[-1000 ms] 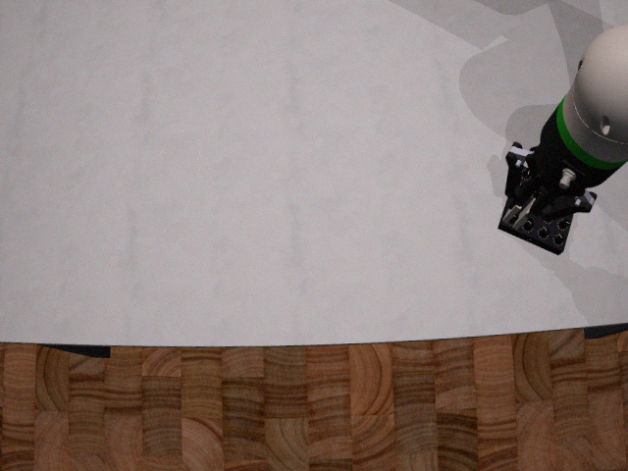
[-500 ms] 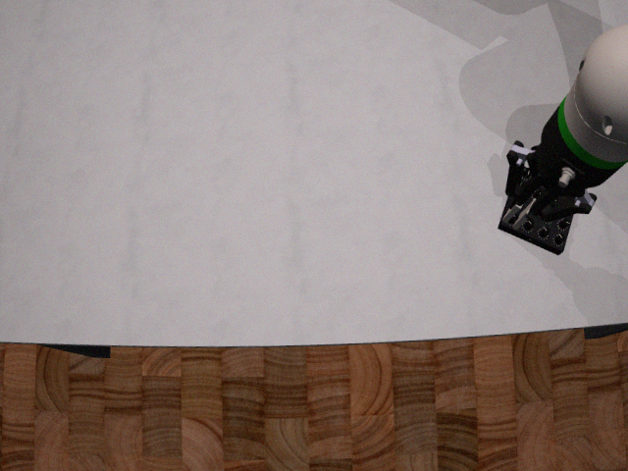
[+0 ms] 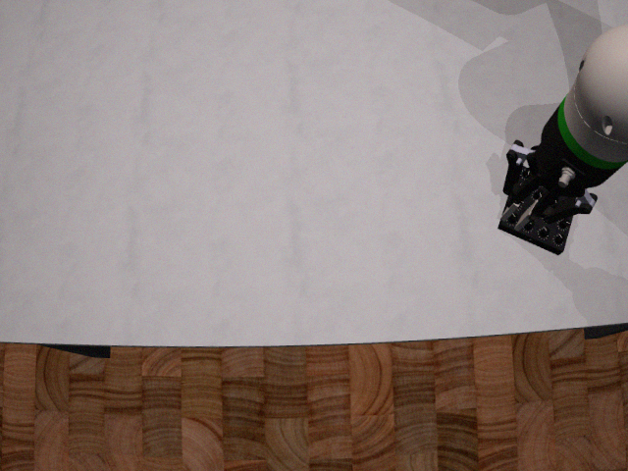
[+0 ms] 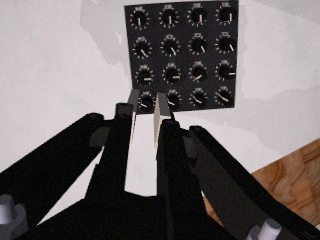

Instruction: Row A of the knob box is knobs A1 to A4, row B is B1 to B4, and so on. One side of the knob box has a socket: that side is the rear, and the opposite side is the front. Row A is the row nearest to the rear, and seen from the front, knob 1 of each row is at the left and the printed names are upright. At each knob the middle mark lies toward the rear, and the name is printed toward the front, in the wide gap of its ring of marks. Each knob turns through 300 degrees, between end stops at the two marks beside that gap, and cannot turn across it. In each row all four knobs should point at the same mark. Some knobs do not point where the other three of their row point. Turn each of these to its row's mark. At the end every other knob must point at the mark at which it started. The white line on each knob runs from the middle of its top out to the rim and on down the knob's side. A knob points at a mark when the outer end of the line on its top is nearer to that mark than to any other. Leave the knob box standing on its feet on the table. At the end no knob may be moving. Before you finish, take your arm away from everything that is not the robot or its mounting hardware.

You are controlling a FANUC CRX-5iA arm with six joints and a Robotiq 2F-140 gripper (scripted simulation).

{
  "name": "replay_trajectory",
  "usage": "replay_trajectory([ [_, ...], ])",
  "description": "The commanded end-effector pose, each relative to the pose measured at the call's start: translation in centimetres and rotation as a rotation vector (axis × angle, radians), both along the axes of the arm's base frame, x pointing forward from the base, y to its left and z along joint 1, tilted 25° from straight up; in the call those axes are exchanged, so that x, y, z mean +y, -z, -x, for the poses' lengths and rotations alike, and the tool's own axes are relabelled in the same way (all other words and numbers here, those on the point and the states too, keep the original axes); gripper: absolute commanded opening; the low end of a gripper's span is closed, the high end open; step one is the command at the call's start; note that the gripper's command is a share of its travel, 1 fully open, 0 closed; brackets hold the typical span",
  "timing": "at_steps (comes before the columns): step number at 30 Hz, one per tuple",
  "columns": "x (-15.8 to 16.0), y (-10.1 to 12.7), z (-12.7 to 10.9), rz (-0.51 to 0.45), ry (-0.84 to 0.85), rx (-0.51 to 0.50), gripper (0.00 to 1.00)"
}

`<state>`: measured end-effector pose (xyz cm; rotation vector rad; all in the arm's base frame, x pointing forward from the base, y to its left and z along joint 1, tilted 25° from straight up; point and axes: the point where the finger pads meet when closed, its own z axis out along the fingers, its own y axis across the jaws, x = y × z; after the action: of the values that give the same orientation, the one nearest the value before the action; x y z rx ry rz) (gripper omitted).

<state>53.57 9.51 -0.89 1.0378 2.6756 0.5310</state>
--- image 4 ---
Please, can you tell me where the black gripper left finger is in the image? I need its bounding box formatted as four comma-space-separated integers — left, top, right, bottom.
0, 89, 140, 240

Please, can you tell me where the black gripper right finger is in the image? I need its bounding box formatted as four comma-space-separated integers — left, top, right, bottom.
153, 92, 320, 240

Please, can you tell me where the black knob box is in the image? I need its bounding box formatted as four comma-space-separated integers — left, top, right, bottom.
124, 0, 239, 115

